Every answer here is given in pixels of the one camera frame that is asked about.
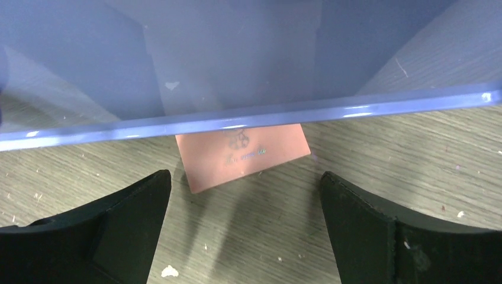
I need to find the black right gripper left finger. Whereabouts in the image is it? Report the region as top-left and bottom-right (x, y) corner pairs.
(1, 170), (171, 283)

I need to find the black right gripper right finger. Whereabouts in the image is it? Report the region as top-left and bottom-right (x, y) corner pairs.
(320, 172), (501, 283)

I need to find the blue drawer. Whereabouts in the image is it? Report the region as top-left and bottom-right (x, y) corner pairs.
(1, 1), (501, 151)

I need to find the small pink card packet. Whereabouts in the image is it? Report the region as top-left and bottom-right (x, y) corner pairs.
(176, 124), (311, 193)

